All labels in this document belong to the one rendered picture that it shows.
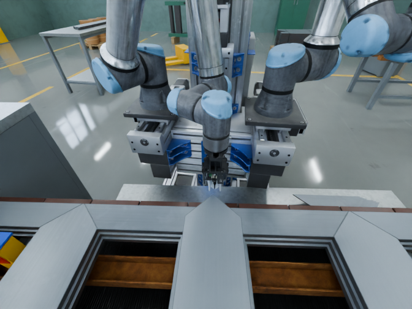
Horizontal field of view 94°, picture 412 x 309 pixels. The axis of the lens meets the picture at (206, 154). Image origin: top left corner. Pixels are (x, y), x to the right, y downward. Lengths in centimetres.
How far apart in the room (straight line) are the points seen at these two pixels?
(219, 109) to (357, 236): 55
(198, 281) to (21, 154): 89
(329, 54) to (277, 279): 77
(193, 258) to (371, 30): 64
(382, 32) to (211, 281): 65
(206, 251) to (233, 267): 8
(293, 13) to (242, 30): 872
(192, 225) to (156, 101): 50
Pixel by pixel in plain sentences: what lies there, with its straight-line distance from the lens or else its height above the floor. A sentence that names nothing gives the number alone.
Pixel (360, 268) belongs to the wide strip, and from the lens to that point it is 70.
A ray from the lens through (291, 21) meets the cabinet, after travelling 962.
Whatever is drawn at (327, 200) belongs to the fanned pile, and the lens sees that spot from 100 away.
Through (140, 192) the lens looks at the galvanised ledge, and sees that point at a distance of 99.
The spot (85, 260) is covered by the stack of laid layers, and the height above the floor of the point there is 85.
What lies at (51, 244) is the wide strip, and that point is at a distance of 75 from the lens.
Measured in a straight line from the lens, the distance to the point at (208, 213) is 65.
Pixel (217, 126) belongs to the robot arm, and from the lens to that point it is 48.
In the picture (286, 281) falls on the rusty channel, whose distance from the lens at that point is 80.
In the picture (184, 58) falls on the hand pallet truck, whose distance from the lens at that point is 524.
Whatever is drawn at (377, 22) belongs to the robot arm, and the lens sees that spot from 55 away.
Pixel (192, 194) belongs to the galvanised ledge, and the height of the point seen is 68.
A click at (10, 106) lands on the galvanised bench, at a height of 105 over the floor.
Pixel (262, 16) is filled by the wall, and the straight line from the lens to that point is 1007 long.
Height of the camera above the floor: 141
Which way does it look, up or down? 41 degrees down
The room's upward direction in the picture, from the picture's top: 1 degrees counter-clockwise
